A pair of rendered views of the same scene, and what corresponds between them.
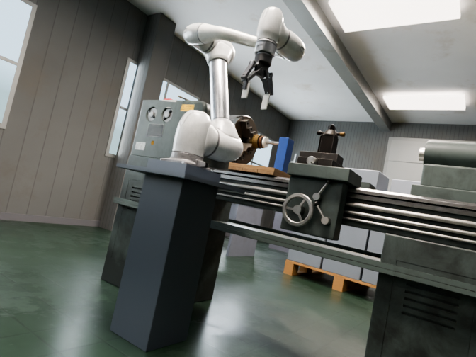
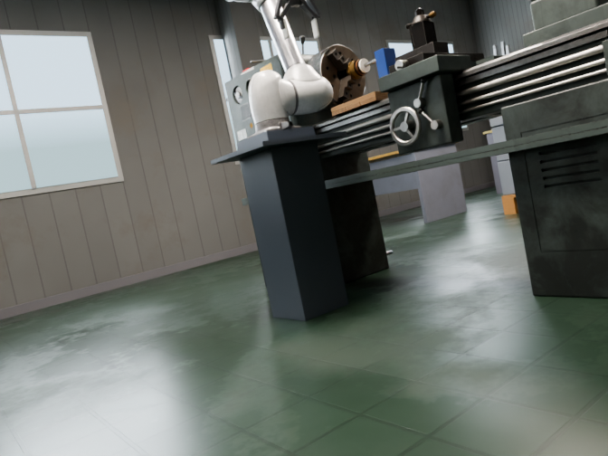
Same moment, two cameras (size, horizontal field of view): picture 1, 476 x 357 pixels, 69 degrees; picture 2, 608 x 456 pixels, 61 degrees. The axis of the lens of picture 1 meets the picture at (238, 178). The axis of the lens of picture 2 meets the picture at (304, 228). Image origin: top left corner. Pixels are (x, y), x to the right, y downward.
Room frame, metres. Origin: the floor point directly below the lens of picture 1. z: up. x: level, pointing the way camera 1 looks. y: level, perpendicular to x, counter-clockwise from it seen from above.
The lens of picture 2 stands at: (-0.51, -0.50, 0.53)
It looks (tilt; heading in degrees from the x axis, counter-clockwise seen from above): 4 degrees down; 18
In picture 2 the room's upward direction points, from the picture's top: 11 degrees counter-clockwise
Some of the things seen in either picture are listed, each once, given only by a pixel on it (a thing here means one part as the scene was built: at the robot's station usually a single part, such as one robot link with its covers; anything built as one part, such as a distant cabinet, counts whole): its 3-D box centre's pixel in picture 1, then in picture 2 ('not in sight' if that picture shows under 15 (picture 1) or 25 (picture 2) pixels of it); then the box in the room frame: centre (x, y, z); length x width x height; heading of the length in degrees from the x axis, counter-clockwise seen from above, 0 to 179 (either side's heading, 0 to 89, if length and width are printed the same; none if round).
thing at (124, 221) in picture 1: (171, 227); (311, 206); (2.43, 0.39, 0.43); 0.60 x 0.48 x 0.86; 56
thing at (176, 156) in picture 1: (189, 161); (275, 127); (1.65, 0.24, 0.83); 0.22 x 0.18 x 0.06; 55
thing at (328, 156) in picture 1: (321, 159); (422, 55); (1.82, -0.41, 1.00); 0.20 x 0.10 x 0.05; 56
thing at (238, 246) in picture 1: (210, 220); (392, 188); (5.21, 0.29, 0.37); 1.38 x 0.71 x 0.74; 55
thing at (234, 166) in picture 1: (265, 174); (378, 102); (2.08, -0.16, 0.88); 0.36 x 0.30 x 0.04; 146
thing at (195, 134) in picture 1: (194, 133); (269, 97); (1.67, 0.25, 0.97); 0.18 x 0.16 x 0.22; 135
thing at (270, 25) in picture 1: (272, 27); not in sight; (1.46, -0.01, 1.45); 0.13 x 0.11 x 0.16; 135
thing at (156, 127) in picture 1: (189, 138); (289, 101); (2.43, 0.39, 1.06); 0.59 x 0.48 x 0.39; 56
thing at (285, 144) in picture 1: (283, 157); (388, 73); (2.03, -0.24, 1.00); 0.08 x 0.06 x 0.23; 146
